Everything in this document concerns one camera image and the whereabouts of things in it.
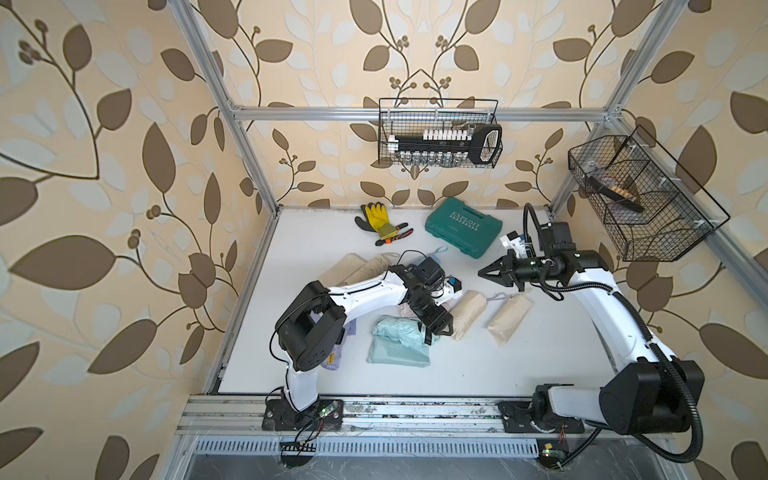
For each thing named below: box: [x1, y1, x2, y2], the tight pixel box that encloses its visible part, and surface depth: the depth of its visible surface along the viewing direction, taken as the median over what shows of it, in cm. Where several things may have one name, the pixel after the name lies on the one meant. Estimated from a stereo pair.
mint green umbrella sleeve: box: [366, 335, 431, 367], surface depth 85 cm
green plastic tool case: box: [425, 197, 503, 259], surface depth 111 cm
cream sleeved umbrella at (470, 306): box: [449, 290, 487, 341], surface depth 93 cm
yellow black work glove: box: [354, 202, 399, 239], surface depth 118 cm
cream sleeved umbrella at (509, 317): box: [487, 293, 535, 346], surface depth 91 cm
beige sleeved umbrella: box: [318, 253, 367, 287], surface depth 102 cm
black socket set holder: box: [387, 124, 503, 166], surface depth 87 cm
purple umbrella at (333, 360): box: [321, 331, 347, 370], surface depth 84 cm
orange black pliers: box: [375, 222, 414, 247], surface depth 113 cm
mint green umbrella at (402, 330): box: [372, 316, 440, 347], surface depth 86 cm
